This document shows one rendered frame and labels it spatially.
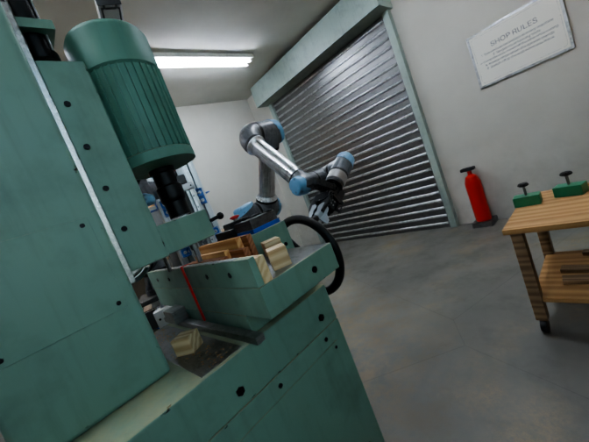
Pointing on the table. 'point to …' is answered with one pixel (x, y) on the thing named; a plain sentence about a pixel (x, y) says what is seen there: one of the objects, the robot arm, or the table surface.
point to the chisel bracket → (186, 231)
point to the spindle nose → (170, 191)
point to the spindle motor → (131, 93)
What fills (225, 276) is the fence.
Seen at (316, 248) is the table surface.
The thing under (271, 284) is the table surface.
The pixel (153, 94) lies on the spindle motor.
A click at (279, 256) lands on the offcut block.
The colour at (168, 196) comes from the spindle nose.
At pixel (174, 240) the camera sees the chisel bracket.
